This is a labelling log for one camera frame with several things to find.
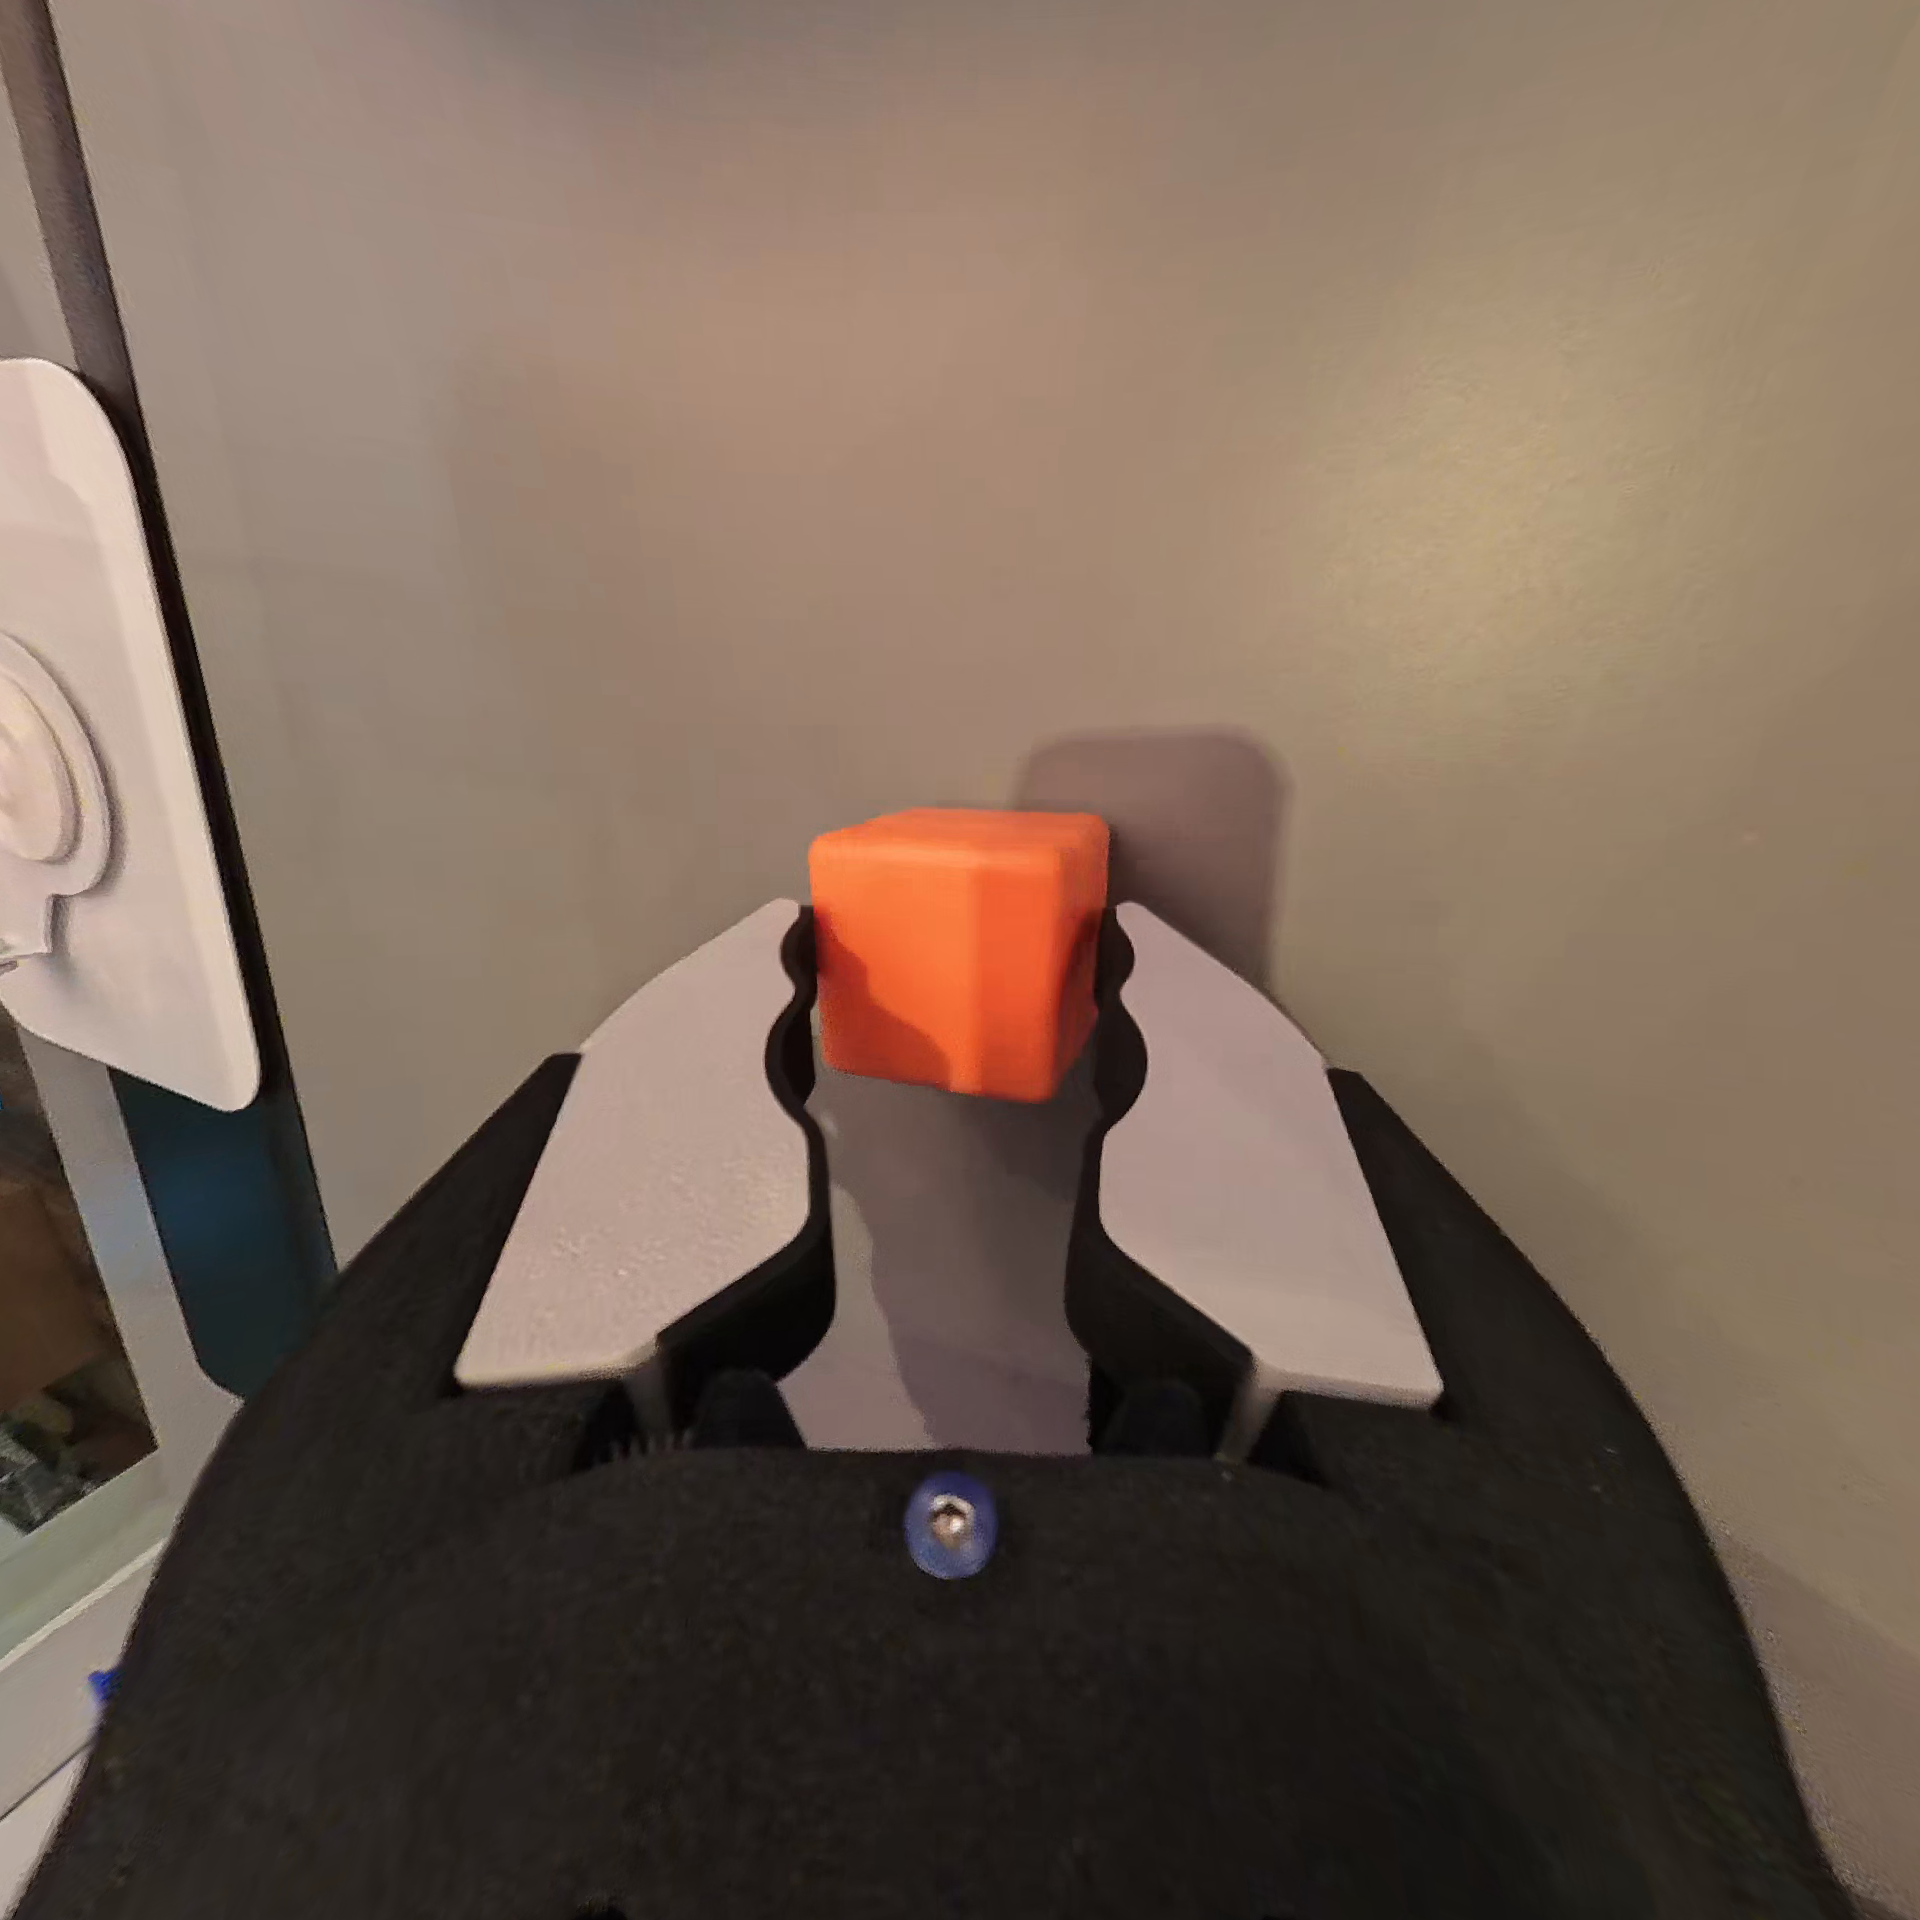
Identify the dark rectangular table pad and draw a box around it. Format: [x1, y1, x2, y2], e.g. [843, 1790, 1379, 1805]
[112, 1048, 339, 1397]

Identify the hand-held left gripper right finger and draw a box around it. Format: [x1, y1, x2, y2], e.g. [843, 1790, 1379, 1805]
[1069, 901, 1445, 1466]

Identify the orange cube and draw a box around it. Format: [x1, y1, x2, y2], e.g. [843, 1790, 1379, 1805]
[808, 806, 1117, 1104]

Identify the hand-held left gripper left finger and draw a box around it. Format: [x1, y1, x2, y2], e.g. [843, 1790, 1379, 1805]
[454, 896, 835, 1466]

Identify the white document stand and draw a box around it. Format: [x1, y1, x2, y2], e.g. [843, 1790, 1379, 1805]
[0, 357, 266, 1115]

